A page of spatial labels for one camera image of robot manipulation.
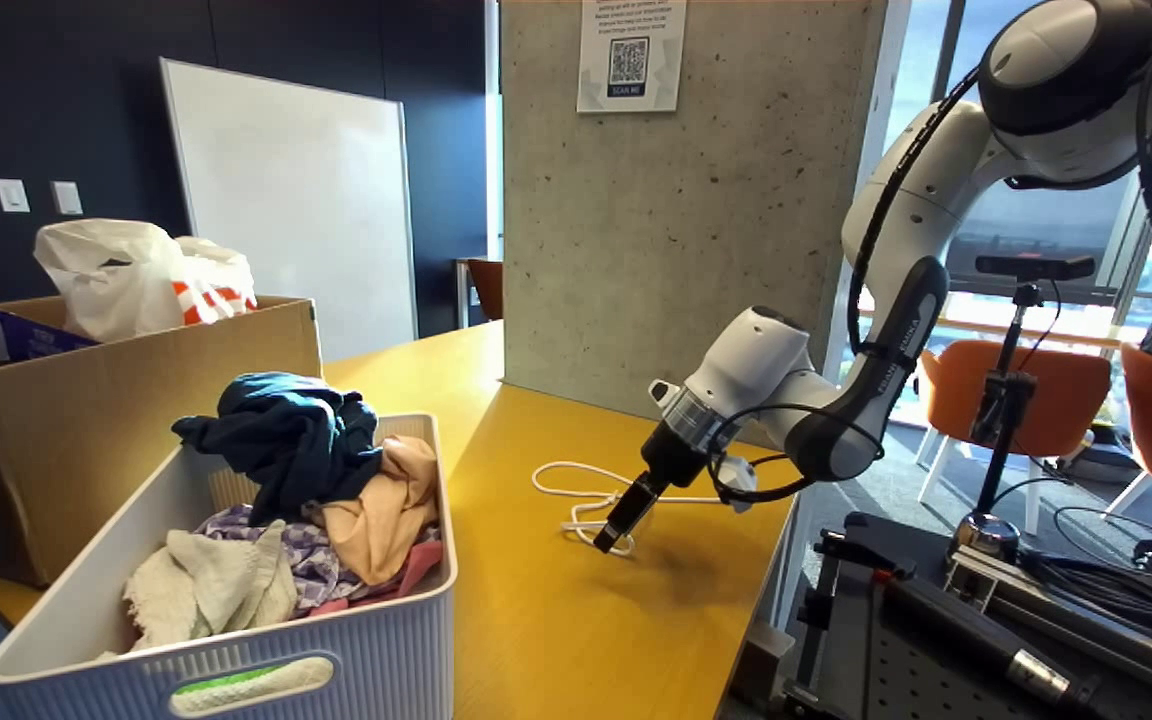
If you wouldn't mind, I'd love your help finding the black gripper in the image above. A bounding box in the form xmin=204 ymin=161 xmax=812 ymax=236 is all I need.
xmin=596 ymin=425 xmax=709 ymax=551

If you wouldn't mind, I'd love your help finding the white rope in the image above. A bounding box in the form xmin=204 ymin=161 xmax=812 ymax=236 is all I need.
xmin=528 ymin=456 xmax=729 ymax=560

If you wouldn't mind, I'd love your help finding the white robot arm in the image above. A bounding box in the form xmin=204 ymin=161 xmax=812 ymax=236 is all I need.
xmin=592 ymin=0 xmax=1152 ymax=551

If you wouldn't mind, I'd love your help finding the white plastic basket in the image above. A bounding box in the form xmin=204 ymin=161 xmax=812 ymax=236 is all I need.
xmin=0 ymin=449 xmax=457 ymax=720

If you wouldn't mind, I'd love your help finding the peach cloth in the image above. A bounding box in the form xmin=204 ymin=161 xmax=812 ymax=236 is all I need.
xmin=321 ymin=438 xmax=439 ymax=584

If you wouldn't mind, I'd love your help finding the black equipment cart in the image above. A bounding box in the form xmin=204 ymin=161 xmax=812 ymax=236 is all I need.
xmin=789 ymin=514 xmax=1152 ymax=720

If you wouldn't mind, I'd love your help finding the purple patterned cloth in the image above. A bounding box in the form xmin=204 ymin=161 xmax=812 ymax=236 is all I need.
xmin=197 ymin=506 xmax=370 ymax=618

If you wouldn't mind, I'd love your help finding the dark blue cloth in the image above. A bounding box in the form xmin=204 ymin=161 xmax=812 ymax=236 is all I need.
xmin=171 ymin=372 xmax=380 ymax=523

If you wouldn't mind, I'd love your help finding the QR code paper sign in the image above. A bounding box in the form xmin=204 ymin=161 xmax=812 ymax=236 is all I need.
xmin=577 ymin=0 xmax=687 ymax=116

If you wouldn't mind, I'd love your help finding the white board panel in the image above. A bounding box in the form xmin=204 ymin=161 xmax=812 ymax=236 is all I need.
xmin=159 ymin=62 xmax=414 ymax=360

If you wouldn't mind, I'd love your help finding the beige cloth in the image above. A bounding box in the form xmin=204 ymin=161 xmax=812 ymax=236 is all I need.
xmin=123 ymin=523 xmax=295 ymax=650

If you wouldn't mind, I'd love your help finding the white plastic bag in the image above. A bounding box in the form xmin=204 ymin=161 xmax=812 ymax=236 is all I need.
xmin=32 ymin=221 xmax=256 ymax=339

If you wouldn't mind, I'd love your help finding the cardboard box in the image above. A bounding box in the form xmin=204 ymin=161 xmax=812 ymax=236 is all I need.
xmin=0 ymin=295 xmax=321 ymax=584

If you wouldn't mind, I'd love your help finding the black camera tripod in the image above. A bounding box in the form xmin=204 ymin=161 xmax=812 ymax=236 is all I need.
xmin=955 ymin=255 xmax=1094 ymax=560

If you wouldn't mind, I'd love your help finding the white light switch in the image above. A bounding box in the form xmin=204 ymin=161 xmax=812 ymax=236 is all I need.
xmin=0 ymin=175 xmax=32 ymax=216
xmin=53 ymin=181 xmax=85 ymax=216

